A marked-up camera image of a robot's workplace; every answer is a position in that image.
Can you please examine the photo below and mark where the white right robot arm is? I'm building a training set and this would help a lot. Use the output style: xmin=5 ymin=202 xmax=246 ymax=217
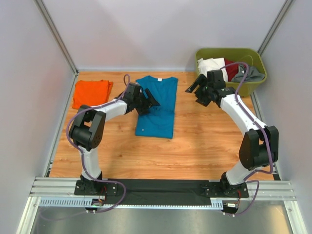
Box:
xmin=186 ymin=70 xmax=279 ymax=197

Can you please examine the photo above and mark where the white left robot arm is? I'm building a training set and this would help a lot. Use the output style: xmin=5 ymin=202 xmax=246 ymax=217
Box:
xmin=66 ymin=83 xmax=160 ymax=196

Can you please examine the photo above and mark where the aluminium frame post left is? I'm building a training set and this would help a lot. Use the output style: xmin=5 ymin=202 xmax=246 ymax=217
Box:
xmin=34 ymin=0 xmax=78 ymax=75

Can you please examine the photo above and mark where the aluminium frame post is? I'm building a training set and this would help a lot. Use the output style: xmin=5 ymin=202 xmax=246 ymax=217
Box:
xmin=34 ymin=0 xmax=78 ymax=75
xmin=258 ymin=0 xmax=295 ymax=56

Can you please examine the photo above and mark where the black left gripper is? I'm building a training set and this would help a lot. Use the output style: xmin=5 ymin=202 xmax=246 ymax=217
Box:
xmin=134 ymin=89 xmax=159 ymax=117

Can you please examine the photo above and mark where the aluminium front rail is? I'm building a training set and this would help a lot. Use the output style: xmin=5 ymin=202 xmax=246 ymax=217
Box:
xmin=30 ymin=177 xmax=296 ymax=210

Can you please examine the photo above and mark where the dark red t-shirt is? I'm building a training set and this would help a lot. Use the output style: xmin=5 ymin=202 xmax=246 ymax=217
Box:
xmin=226 ymin=64 xmax=246 ymax=82

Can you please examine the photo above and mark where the grey t-shirt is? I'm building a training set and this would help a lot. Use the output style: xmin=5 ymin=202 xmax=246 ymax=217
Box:
xmin=244 ymin=66 xmax=265 ymax=82

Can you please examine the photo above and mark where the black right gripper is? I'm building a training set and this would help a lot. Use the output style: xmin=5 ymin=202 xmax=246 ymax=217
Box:
xmin=185 ymin=75 xmax=213 ymax=107

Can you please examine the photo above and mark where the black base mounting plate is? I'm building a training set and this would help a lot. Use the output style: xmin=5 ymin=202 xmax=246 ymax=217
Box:
xmin=74 ymin=178 xmax=250 ymax=207

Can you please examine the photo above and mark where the white t-shirt with green stripe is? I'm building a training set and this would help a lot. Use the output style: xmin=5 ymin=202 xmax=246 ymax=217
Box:
xmin=197 ymin=58 xmax=228 ymax=82

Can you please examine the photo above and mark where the blue t-shirt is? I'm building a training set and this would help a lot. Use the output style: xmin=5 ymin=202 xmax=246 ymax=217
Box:
xmin=135 ymin=76 xmax=178 ymax=139

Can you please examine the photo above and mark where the green plastic laundry basket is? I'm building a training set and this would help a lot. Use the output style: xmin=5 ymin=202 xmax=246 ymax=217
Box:
xmin=195 ymin=48 xmax=267 ymax=97

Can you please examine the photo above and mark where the aluminium frame post right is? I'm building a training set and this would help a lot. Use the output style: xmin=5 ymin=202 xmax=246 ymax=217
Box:
xmin=258 ymin=0 xmax=295 ymax=56

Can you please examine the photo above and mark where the folded orange t-shirt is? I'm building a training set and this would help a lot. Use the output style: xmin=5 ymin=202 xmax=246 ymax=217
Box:
xmin=72 ymin=80 xmax=114 ymax=109

